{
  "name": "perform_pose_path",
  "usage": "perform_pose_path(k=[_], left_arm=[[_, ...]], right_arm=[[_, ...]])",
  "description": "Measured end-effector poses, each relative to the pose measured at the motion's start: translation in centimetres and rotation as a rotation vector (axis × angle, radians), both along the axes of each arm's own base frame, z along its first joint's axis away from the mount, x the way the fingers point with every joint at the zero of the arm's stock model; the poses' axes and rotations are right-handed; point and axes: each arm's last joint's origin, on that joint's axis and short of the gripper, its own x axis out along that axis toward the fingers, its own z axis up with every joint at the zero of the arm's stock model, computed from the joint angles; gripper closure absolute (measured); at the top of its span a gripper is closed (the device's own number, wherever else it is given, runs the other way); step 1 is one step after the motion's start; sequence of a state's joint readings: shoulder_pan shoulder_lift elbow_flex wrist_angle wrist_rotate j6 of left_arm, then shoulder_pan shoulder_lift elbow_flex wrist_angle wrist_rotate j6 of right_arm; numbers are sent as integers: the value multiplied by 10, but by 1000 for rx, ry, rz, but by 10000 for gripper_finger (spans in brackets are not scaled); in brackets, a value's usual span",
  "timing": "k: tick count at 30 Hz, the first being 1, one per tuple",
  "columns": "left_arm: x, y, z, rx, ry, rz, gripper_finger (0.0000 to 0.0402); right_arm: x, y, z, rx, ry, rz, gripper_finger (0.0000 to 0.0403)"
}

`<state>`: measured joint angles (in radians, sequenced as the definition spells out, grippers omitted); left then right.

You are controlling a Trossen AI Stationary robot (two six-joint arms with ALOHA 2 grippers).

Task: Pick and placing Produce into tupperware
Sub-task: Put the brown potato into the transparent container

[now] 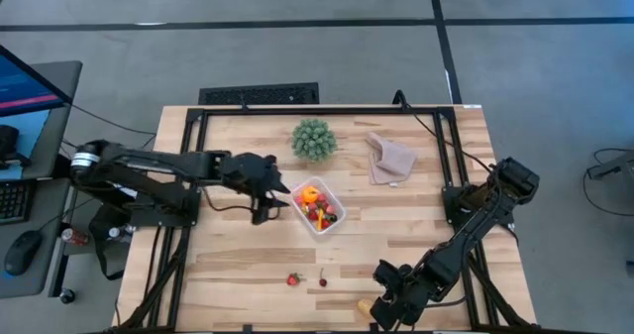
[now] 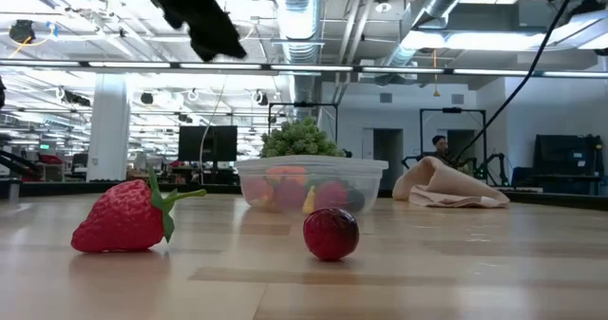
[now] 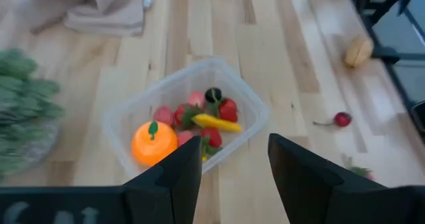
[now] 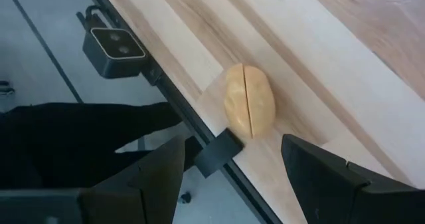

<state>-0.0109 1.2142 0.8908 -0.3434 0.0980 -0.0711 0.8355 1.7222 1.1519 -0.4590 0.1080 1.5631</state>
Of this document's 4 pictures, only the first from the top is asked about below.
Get black floor vent grate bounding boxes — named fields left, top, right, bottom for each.
left=198, top=81, right=321, bottom=106

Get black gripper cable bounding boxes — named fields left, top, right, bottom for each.
left=424, top=295, right=470, bottom=310
left=201, top=187, right=259, bottom=214

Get red soda can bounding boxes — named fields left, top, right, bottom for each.
left=59, top=227, right=91, bottom=247

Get beige folded cloth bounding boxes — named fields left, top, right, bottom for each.
left=365, top=131, right=418, bottom=186

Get clear plastic tupperware container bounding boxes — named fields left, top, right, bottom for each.
left=290, top=175, right=348, bottom=237

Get black keyboard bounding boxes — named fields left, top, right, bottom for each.
left=0, top=178, right=35, bottom=226

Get black monitor stand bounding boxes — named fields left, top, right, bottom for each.
left=0, top=124, right=32, bottom=170

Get black monitor cable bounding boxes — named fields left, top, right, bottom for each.
left=66, top=102, right=158, bottom=138

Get computer monitor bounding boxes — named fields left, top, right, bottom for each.
left=0, top=44, right=74, bottom=182

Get small bottle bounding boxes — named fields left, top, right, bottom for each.
left=107, top=224, right=137, bottom=242

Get grey desk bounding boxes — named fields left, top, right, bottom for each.
left=0, top=59, right=84, bottom=300

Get black aluminium table frame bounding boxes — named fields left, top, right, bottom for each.
left=112, top=104, right=537, bottom=334

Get green artificial plant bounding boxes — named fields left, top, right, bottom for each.
left=290, top=118, right=339, bottom=164

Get black floor cable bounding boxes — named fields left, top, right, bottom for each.
left=581, top=148, right=634, bottom=221

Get black table power cable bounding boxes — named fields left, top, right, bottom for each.
left=392, top=89, right=494, bottom=171

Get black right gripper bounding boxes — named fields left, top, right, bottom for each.
left=370, top=260, right=437, bottom=331

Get black desk cable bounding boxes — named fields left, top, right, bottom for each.
left=59, top=134, right=158, bottom=152

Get black computer mouse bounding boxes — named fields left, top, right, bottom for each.
left=2, top=230, right=42, bottom=278

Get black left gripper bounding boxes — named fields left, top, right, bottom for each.
left=222, top=152, right=292, bottom=226

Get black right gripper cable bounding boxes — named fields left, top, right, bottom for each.
left=424, top=295, right=470, bottom=310

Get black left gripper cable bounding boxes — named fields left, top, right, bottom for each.
left=201, top=187, right=259, bottom=214

